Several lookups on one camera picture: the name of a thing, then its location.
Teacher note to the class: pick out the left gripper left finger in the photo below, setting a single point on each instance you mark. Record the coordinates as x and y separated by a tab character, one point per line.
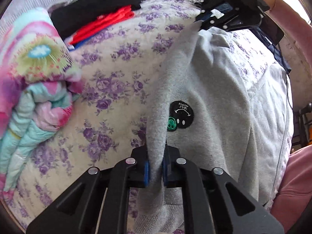
97	202

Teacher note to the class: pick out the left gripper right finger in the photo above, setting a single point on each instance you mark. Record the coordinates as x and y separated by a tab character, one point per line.
213	202

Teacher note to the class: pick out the grey sweatpants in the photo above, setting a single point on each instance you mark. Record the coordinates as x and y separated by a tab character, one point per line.
202	104

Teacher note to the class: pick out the pink sleeved right forearm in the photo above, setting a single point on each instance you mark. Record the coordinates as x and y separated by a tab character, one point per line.
293	24

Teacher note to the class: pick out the pink sleeved left forearm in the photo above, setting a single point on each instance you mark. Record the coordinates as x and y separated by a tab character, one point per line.
295	190

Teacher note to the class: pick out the dark navy garment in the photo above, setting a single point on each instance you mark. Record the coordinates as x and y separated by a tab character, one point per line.
272	48

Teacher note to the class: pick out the red folded garment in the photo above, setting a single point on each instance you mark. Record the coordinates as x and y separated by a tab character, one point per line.
99	24

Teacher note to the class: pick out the colourful folded quilt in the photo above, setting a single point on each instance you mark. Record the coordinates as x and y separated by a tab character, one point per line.
39	83

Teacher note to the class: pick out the purple floral bedspread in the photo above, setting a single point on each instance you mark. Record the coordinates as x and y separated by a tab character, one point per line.
120	65

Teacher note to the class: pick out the blue folded garment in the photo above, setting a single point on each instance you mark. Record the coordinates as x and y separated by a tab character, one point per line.
72	47

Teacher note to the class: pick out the black folded garment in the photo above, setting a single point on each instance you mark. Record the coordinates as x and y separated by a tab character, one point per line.
68	19

